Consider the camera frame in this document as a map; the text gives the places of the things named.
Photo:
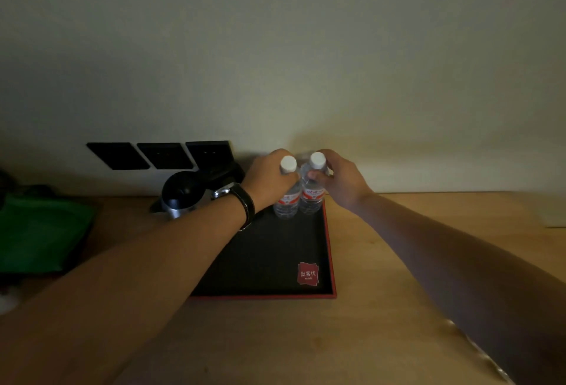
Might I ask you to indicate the person's right hand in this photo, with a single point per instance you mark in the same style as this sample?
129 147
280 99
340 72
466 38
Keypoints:
345 183

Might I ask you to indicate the person's left hand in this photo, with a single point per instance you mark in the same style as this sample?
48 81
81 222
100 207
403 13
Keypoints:
265 181

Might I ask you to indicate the water bottle red label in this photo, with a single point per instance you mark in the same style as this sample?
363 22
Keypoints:
287 204
311 201

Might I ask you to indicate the black tray with red rim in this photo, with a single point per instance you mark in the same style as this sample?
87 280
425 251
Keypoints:
274 256

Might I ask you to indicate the person's right forearm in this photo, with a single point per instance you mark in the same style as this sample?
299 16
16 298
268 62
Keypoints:
464 274

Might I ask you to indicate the person's left forearm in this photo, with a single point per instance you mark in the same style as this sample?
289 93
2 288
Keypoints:
110 300

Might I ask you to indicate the steel electric kettle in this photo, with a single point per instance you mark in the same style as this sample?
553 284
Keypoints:
181 194

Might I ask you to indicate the pale flat card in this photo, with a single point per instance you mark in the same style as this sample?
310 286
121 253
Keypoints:
552 212

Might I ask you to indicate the green fabric bag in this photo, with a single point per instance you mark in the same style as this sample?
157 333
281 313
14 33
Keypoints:
44 234

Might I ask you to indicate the black wall socket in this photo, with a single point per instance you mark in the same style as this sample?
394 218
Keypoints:
208 152
166 155
117 156

